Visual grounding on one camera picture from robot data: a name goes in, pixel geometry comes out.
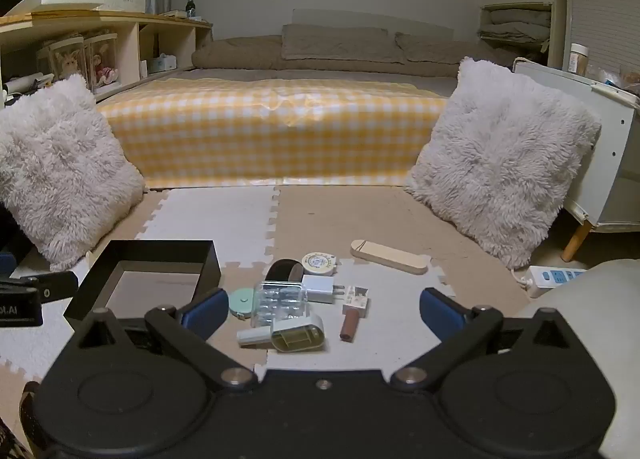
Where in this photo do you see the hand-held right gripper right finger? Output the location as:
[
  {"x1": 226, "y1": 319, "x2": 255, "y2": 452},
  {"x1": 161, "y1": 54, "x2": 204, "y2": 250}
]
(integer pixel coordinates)
[{"x1": 389, "y1": 287, "x2": 571, "y2": 392}]

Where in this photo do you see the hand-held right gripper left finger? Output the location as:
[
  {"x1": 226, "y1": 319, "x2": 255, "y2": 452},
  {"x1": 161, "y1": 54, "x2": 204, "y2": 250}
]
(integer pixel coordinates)
[{"x1": 72, "y1": 287, "x2": 261, "y2": 392}]

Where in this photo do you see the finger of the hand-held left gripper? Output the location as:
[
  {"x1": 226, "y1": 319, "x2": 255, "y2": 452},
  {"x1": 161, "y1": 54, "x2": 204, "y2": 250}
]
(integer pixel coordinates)
[{"x1": 21, "y1": 271, "x2": 80, "y2": 302}]

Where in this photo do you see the mint green tape measure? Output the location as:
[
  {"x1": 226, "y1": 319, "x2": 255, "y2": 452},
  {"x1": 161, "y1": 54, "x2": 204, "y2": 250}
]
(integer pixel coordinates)
[{"x1": 227, "y1": 287, "x2": 258, "y2": 321}]

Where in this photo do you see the clear plastic case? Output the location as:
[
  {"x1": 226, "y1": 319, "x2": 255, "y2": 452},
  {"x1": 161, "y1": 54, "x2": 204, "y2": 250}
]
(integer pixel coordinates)
[{"x1": 251, "y1": 281, "x2": 308, "y2": 329}]

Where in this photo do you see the black cardboard box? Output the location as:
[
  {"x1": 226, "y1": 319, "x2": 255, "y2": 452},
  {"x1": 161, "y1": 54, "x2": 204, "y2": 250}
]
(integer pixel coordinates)
[{"x1": 62, "y1": 239, "x2": 222, "y2": 336}]

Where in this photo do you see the black oval earbud case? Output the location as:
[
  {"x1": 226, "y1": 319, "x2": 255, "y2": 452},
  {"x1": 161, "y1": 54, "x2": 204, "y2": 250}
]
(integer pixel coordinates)
[{"x1": 264, "y1": 259, "x2": 306, "y2": 286}]

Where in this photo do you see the brown stamp with printed head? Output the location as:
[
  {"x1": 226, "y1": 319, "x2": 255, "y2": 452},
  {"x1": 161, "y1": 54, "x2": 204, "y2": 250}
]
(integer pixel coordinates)
[{"x1": 339, "y1": 284, "x2": 371, "y2": 343}]

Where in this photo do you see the white charger plug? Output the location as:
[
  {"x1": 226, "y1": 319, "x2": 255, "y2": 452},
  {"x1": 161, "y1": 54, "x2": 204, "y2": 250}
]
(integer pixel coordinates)
[{"x1": 301, "y1": 275, "x2": 347, "y2": 304}]

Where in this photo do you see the white power strip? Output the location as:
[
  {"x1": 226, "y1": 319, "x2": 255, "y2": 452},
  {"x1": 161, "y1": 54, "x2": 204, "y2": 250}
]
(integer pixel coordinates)
[{"x1": 512, "y1": 265, "x2": 589, "y2": 299}]

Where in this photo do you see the fluffy white cushion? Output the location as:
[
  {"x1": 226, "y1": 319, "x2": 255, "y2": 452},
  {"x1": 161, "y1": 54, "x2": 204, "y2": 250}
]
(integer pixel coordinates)
[
  {"x1": 0, "y1": 74, "x2": 147, "y2": 272},
  {"x1": 404, "y1": 56, "x2": 603, "y2": 271}
]

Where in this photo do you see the clear rabbit doll box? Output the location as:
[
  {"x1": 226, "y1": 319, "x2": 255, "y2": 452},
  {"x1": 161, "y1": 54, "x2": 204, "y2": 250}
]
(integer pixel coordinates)
[{"x1": 36, "y1": 35, "x2": 86, "y2": 90}]

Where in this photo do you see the clear pink doll box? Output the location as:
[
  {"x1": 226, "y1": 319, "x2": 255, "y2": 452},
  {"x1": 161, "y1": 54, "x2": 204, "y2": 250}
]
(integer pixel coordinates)
[{"x1": 83, "y1": 32, "x2": 120, "y2": 90}]

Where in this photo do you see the white cabinet with wooden legs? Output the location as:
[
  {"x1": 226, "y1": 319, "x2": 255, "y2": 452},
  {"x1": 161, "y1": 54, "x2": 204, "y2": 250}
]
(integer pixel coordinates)
[{"x1": 514, "y1": 58, "x2": 640, "y2": 263}]

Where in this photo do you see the white tissue box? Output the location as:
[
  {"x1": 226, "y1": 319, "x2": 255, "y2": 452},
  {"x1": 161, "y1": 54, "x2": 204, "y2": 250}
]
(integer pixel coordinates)
[{"x1": 147, "y1": 53, "x2": 179, "y2": 73}]

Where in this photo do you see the rolled beige duvet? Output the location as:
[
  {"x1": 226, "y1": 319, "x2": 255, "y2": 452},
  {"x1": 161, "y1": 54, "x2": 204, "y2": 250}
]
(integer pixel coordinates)
[{"x1": 192, "y1": 36, "x2": 284, "y2": 70}]

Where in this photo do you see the light wooden shelf unit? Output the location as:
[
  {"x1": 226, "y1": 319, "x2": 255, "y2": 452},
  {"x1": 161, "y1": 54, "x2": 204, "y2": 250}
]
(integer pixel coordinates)
[{"x1": 0, "y1": 10, "x2": 214, "y2": 106}]

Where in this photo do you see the long beige pillow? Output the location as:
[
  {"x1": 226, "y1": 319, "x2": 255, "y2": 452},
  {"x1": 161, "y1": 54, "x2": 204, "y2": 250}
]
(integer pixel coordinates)
[{"x1": 281, "y1": 23, "x2": 406, "y2": 65}]

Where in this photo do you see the jar with white lid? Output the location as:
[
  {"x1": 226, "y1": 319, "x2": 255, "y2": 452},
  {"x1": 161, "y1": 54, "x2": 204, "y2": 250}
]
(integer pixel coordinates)
[{"x1": 569, "y1": 43, "x2": 591, "y2": 75}]

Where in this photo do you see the stack of folded beige blankets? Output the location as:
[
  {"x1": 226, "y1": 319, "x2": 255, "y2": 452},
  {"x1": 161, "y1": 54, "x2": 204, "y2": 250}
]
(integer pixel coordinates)
[{"x1": 479, "y1": 6, "x2": 552, "y2": 48}]

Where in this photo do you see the white window blind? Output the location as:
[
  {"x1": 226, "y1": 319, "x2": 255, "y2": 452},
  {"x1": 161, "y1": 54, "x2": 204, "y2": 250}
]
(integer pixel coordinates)
[{"x1": 552, "y1": 0, "x2": 640, "y2": 76}]

